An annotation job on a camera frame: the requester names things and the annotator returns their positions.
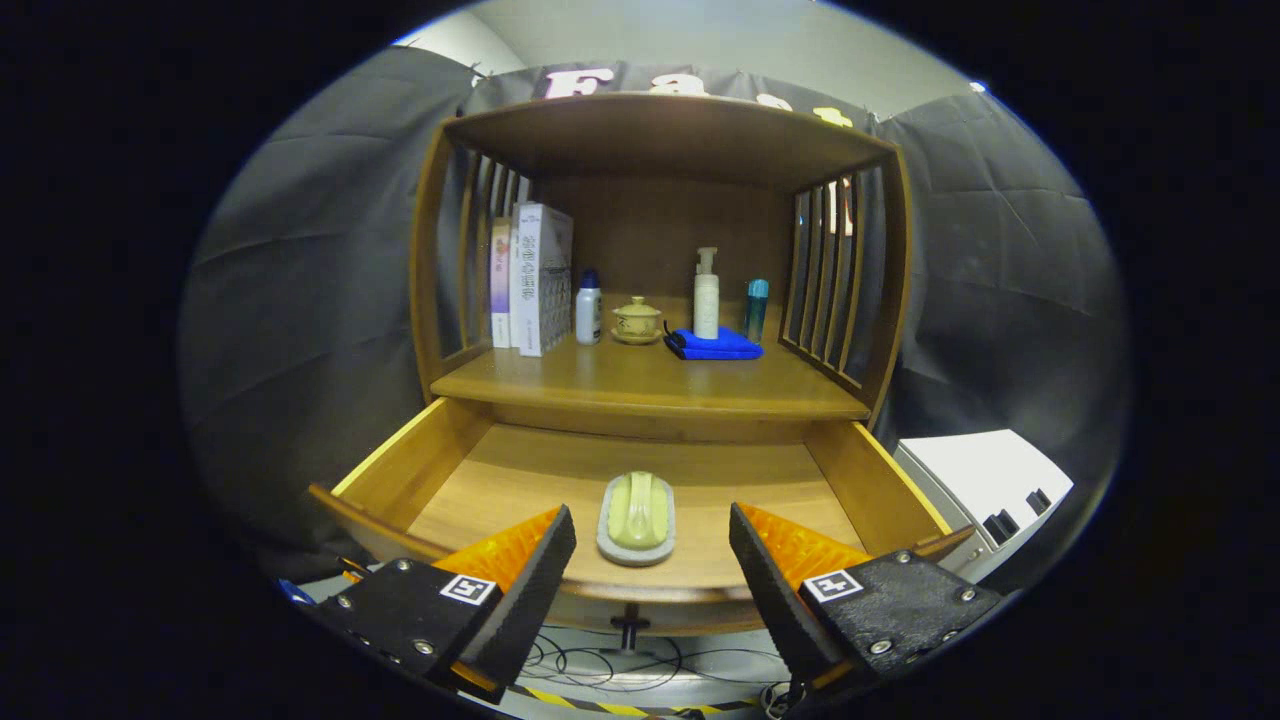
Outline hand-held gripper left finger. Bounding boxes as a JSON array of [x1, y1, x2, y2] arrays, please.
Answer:
[[310, 504, 578, 704]]

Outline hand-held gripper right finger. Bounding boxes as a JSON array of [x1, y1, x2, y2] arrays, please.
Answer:
[[728, 502, 1004, 701]]

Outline brown wooden drawer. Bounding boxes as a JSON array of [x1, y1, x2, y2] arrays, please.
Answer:
[[308, 396, 976, 658]]

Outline green soap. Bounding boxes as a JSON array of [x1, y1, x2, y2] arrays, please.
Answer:
[[597, 471, 677, 568]]

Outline white filing cabinet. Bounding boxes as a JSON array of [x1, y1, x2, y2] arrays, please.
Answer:
[[893, 429, 1076, 585]]

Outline wooden countertop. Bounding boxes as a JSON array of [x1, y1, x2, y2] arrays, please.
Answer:
[[430, 328, 871, 422]]

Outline brown wooden cabinet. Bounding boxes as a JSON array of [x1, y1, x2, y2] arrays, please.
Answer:
[[408, 92, 913, 446]]

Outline yellow black floor tape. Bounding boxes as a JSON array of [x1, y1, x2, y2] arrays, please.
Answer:
[[508, 684, 766, 720]]

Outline blue folded cloth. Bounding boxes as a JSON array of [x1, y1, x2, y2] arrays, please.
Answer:
[[664, 322, 765, 361]]

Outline white bottle with blue cap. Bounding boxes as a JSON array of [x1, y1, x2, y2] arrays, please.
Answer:
[[575, 268, 603, 346]]

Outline yellow lidded teacup with saucer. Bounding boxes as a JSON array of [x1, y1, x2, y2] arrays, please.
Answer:
[[610, 296, 664, 346]]

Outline white pump bottle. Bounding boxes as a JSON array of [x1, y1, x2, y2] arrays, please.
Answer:
[[692, 247, 721, 341]]

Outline purple book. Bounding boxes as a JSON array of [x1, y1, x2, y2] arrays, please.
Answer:
[[489, 218, 513, 350]]

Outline large white book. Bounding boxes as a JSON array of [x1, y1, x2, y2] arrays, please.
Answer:
[[518, 203, 575, 358]]

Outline black backdrop cloth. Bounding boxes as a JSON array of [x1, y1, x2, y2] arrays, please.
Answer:
[[180, 45, 1131, 586]]

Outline black floor cables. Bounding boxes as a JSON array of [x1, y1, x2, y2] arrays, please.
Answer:
[[518, 625, 796, 713]]

